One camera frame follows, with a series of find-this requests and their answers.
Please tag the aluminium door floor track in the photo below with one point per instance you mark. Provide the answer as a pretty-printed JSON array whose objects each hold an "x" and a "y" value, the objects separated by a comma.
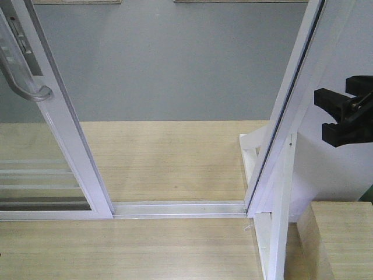
[{"x": 179, "y": 209}]

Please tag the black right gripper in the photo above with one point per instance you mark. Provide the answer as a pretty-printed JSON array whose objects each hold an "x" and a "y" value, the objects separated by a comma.
[{"x": 353, "y": 115}]

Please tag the white wall panel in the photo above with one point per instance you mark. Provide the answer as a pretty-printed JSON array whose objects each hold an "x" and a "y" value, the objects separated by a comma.
[{"x": 340, "y": 48}]

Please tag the light wooden step block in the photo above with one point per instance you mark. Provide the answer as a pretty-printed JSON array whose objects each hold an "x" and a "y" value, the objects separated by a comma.
[{"x": 336, "y": 239}]

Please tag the white door frame post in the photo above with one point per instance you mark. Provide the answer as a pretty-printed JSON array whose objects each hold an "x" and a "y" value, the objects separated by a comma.
[{"x": 268, "y": 153}]

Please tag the door lock plate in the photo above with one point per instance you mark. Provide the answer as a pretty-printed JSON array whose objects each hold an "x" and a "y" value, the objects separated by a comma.
[{"x": 20, "y": 37}]

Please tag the white framed transparent sliding door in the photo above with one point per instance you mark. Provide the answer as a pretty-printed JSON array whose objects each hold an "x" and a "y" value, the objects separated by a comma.
[{"x": 47, "y": 169}]

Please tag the grey metal door handle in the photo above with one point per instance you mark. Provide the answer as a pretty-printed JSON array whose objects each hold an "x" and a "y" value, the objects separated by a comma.
[{"x": 16, "y": 71}]

